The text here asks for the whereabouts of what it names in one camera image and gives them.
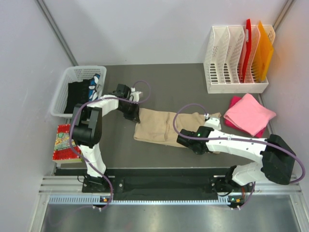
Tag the beige t shirt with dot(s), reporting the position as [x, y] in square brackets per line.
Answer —
[157, 126]

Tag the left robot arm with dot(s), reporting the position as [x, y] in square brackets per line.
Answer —
[86, 131]

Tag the black t shirt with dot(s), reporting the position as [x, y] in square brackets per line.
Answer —
[77, 93]

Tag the red folder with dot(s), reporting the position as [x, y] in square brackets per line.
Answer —
[246, 50]

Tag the light pink folded cloth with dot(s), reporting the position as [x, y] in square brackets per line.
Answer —
[249, 115]

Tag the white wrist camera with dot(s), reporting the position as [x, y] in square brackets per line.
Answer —
[135, 95]
[213, 121]

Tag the white slotted cable duct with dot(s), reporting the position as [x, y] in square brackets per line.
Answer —
[102, 200]

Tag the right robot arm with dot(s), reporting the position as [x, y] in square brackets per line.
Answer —
[271, 158]

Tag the orange folder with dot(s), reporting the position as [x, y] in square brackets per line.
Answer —
[264, 52]

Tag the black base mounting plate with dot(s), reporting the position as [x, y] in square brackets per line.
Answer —
[161, 186]

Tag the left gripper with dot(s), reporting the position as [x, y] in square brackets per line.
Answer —
[134, 116]

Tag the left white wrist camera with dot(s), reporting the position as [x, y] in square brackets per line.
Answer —
[135, 95]

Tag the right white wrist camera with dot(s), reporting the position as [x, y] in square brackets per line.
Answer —
[213, 121]

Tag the blue white t shirt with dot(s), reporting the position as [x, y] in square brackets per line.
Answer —
[93, 87]

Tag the white file organizer rack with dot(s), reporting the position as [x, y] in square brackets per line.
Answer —
[222, 63]

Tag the aluminium frame rail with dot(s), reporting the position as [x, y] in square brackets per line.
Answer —
[70, 185]

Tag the white plastic basket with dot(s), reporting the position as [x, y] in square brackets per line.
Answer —
[71, 75]

